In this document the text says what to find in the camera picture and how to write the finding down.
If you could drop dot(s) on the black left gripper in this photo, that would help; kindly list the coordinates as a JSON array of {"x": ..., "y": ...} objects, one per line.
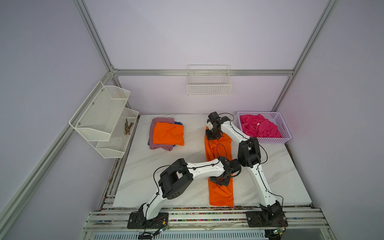
[{"x": 226, "y": 183}]

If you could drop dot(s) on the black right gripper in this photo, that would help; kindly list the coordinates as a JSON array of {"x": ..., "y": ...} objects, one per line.
[{"x": 209, "y": 137}]

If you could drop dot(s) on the orange t-shirt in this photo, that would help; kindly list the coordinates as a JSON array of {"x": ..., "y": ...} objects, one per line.
[
  {"x": 220, "y": 196},
  {"x": 168, "y": 134}
]

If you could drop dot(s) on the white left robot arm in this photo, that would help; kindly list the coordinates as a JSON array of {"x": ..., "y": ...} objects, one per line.
[{"x": 177, "y": 177}]

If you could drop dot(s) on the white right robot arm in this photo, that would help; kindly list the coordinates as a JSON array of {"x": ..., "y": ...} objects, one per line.
[{"x": 249, "y": 157}]

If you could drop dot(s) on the pink t-shirt in basket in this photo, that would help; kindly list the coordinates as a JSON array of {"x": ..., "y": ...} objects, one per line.
[{"x": 258, "y": 126}]

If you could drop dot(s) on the folded orange t-shirt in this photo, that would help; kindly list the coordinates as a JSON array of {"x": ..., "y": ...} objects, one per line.
[{"x": 168, "y": 134}]

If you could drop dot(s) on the lilac perforated plastic basket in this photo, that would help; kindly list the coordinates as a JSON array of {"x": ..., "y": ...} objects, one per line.
[{"x": 275, "y": 118}]

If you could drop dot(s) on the folded mauve t-shirt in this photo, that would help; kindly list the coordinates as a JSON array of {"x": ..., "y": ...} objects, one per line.
[{"x": 151, "y": 133}]

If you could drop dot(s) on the wooden clothespins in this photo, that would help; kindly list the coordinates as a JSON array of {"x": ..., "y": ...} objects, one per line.
[{"x": 128, "y": 127}]

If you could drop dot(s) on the white mesh lower shelf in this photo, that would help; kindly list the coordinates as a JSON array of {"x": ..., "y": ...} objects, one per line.
[{"x": 116, "y": 146}]

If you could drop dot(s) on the white mesh shelf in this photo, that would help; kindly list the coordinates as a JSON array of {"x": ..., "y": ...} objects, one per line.
[
  {"x": 97, "y": 117},
  {"x": 116, "y": 146}
]

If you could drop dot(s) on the white mesh upper shelf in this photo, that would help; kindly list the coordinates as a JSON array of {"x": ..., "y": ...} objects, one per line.
[{"x": 97, "y": 117}]

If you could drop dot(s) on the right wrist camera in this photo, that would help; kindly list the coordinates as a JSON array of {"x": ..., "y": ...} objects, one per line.
[{"x": 213, "y": 118}]

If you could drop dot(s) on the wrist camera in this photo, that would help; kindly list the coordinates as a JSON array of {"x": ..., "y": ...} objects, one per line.
[
  {"x": 213, "y": 118},
  {"x": 233, "y": 164}
]

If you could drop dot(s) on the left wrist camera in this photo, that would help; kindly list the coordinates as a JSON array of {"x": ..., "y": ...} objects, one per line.
[{"x": 233, "y": 164}]

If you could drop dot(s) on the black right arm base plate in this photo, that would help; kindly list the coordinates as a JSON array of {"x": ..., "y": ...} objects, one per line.
[{"x": 258, "y": 219}]

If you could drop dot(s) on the white wire wall basket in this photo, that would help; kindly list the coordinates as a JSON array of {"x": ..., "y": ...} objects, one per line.
[{"x": 209, "y": 80}]

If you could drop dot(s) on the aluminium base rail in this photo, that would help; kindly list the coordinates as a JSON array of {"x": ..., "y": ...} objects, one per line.
[{"x": 197, "y": 219}]

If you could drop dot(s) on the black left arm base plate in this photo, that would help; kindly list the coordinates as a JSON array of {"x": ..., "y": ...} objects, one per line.
[{"x": 138, "y": 221}]

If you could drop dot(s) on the aluminium frame profile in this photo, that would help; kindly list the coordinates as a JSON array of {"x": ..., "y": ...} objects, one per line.
[{"x": 17, "y": 204}]

